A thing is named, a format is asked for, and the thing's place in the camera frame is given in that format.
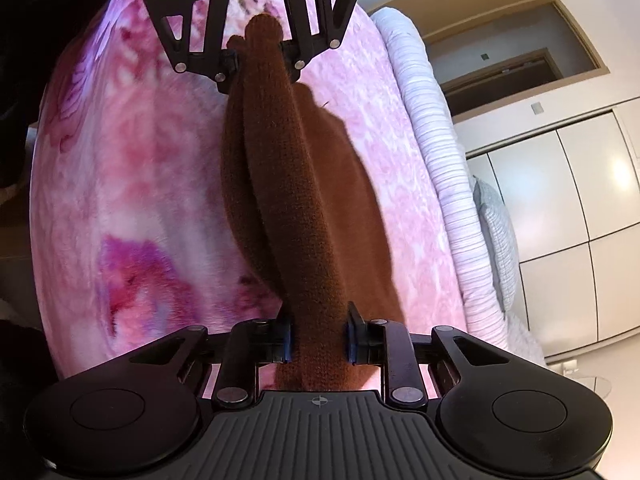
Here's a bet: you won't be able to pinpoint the brown knitted vest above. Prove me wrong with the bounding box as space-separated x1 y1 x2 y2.
221 14 404 391

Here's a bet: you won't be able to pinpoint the striped white duvet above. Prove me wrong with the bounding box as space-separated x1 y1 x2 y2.
372 8 546 366

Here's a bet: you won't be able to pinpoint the person's black trousers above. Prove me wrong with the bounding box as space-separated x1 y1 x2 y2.
1 0 108 188

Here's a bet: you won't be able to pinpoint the grey checked pillow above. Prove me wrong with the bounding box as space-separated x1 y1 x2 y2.
473 177 518 312

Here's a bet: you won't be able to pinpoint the pink rose bed blanket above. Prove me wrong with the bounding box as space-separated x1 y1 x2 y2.
30 0 466 377

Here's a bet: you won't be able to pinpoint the oval mirror shelf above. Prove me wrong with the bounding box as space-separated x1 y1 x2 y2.
548 359 613 400

